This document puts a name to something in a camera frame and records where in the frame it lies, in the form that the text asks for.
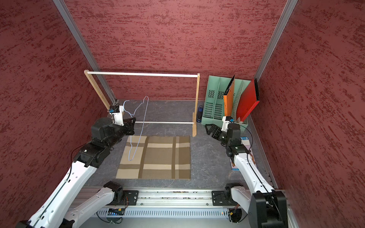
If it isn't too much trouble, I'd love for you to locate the brown plaid scarf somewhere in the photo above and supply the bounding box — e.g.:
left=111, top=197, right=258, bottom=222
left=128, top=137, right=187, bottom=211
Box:
left=116, top=136, right=191, bottom=180

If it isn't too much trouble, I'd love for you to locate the left aluminium corner post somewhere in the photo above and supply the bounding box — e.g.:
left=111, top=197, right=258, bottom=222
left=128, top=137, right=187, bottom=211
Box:
left=53, top=0, right=117, bottom=104

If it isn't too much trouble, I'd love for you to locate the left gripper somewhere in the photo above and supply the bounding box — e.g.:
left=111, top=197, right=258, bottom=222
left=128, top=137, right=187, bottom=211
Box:
left=106, top=117, right=136, bottom=149

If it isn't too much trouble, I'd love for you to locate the red folder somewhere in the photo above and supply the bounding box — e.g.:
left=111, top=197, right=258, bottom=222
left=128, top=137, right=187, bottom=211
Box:
left=236, top=79, right=260, bottom=122

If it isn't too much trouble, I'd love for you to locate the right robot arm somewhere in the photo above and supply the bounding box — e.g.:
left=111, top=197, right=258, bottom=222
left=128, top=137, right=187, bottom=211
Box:
left=205, top=121, right=289, bottom=228

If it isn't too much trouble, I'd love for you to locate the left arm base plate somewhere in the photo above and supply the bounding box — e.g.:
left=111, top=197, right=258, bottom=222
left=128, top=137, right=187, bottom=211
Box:
left=108, top=190, right=139, bottom=207

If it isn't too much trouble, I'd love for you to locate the right aluminium corner post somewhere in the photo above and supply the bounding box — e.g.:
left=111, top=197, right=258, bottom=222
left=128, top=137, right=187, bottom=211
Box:
left=254, top=0, right=298, bottom=81

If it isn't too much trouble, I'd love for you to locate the dog picture book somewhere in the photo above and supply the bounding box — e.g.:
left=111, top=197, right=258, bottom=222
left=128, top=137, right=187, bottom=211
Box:
left=231, top=137, right=256, bottom=171

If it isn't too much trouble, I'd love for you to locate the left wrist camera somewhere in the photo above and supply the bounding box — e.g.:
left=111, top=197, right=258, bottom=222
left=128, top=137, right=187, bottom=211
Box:
left=109, top=104, right=120, bottom=114

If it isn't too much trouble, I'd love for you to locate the wooden clothes rack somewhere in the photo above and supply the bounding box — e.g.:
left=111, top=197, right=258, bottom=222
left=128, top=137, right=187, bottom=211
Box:
left=84, top=69, right=201, bottom=138

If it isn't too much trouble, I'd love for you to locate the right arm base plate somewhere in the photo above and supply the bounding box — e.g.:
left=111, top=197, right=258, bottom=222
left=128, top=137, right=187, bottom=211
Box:
left=212, top=190, right=237, bottom=206

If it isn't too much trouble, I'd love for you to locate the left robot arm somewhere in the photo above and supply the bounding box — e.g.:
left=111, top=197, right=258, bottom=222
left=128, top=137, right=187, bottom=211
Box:
left=16, top=117, right=136, bottom=228

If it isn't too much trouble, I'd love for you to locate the aluminium rail frame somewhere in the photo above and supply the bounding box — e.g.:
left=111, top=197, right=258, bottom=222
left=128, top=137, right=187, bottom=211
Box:
left=48, top=187, right=300, bottom=228

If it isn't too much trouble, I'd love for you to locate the green file organizer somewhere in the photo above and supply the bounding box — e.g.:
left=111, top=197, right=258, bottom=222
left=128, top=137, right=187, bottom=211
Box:
left=201, top=76, right=250, bottom=127

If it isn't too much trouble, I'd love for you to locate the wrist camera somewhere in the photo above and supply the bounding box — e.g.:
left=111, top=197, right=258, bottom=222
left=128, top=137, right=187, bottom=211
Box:
left=222, top=116, right=234, bottom=123
left=109, top=104, right=120, bottom=114

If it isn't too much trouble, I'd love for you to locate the light blue wire hanger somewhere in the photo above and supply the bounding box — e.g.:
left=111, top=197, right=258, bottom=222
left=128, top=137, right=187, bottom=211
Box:
left=123, top=95, right=150, bottom=162

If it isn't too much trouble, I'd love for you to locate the orange folder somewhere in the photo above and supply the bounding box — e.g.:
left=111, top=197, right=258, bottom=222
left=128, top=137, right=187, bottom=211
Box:
left=223, top=76, right=235, bottom=116

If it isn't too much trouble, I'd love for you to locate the base cable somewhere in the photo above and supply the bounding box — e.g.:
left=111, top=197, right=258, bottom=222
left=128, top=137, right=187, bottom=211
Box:
left=95, top=196, right=129, bottom=225
left=225, top=203, right=249, bottom=223

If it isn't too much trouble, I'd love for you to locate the aluminium corner post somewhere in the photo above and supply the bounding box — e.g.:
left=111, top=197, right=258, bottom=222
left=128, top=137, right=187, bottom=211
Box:
left=254, top=0, right=298, bottom=81
left=53, top=0, right=117, bottom=104

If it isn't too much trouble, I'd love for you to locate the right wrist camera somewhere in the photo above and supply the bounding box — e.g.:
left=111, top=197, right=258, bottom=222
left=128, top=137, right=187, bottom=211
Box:
left=222, top=116, right=234, bottom=123

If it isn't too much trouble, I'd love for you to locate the right base cable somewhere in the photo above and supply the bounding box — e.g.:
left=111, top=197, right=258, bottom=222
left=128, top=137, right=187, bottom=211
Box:
left=225, top=203, right=249, bottom=223

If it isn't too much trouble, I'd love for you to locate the small blue black object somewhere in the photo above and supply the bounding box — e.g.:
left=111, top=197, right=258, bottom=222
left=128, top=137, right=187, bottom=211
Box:
left=196, top=105, right=203, bottom=123

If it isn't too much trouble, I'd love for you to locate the left base cable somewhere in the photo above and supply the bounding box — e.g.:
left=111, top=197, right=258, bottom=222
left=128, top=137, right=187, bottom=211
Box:
left=95, top=196, right=129, bottom=225

